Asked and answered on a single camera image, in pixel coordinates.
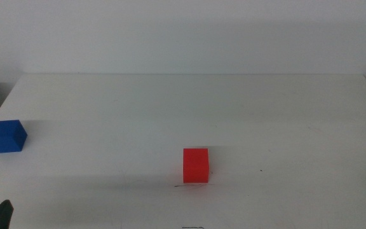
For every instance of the blue cube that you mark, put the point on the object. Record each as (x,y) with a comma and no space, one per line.
(6,136)

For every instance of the red cube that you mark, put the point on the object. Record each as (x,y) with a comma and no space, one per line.
(195,165)

